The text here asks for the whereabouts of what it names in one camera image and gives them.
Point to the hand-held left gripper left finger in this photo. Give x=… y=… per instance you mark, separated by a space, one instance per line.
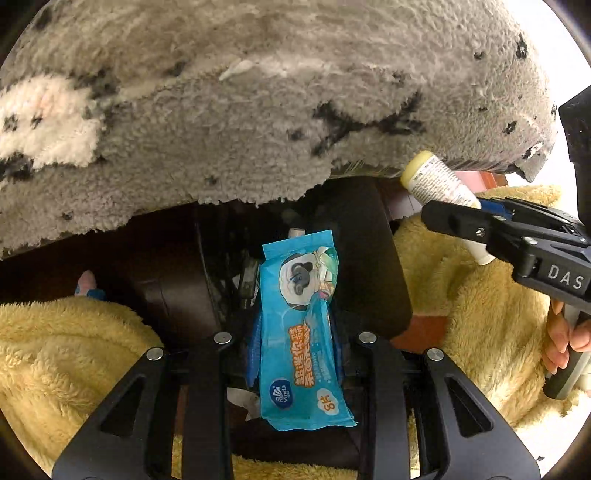
x=212 y=378

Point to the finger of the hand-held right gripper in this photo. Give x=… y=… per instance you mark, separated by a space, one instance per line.
x=535 y=219
x=466 y=226

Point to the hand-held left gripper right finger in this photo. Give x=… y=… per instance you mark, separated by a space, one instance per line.
x=383 y=383

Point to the white tube yellow cap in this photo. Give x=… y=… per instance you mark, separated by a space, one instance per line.
x=434 y=177

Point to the blue wet wipes packet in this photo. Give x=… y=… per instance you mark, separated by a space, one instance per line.
x=295 y=355

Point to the person's right hand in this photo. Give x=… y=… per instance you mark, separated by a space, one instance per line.
x=556 y=344

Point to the pink blue slipper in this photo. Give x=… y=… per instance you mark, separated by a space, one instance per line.
x=90 y=287

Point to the grey printed blanket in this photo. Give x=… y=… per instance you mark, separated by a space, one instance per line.
x=231 y=115

